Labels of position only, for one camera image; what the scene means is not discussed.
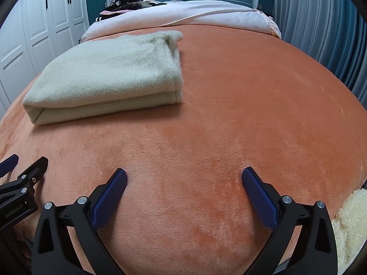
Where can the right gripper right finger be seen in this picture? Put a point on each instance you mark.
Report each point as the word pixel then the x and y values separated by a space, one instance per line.
pixel 315 251

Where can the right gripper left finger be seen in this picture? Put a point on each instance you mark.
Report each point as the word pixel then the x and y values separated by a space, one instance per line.
pixel 53 251

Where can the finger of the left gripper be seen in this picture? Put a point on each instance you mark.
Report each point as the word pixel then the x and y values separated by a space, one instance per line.
pixel 8 165
pixel 34 173

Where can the cream knit cardigan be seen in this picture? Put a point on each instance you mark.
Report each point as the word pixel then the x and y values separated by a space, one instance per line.
pixel 106 76

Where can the dark clothes pile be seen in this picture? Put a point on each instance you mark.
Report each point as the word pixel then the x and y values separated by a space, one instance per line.
pixel 118 7

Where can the person's left hand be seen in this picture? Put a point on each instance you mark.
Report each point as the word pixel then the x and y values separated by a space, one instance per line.
pixel 15 245

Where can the cream fluffy rug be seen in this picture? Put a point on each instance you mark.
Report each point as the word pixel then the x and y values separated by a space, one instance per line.
pixel 350 228

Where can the white wardrobe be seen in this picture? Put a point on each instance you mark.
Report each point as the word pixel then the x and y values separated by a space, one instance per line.
pixel 34 33

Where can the orange plush blanket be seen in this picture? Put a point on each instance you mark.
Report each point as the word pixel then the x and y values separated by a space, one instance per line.
pixel 249 99

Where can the pale pink duvet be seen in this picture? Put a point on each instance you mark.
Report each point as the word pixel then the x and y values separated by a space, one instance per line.
pixel 204 12

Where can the blue grey curtain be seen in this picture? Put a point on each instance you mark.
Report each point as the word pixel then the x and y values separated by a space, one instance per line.
pixel 332 32

